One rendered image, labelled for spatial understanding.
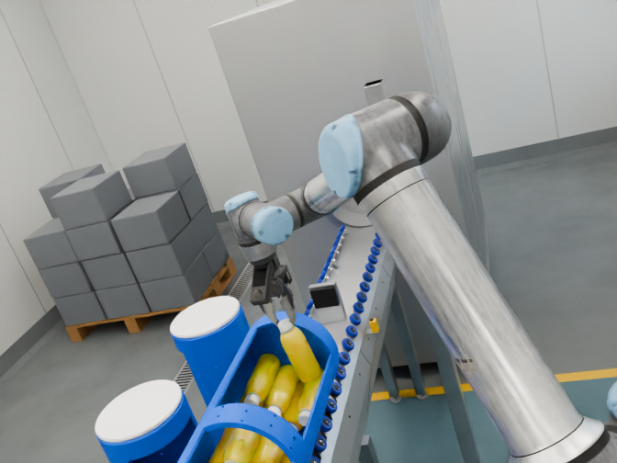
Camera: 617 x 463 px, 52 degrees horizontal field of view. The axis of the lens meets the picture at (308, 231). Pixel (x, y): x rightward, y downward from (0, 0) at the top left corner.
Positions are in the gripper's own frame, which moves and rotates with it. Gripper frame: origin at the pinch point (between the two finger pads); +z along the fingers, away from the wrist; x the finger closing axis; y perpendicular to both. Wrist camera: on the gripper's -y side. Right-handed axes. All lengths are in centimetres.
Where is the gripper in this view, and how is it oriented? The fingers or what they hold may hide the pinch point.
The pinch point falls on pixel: (284, 322)
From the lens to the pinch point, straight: 173.2
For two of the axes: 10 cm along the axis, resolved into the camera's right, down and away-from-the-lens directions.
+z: 3.1, 8.8, 3.5
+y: 2.2, -4.2, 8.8
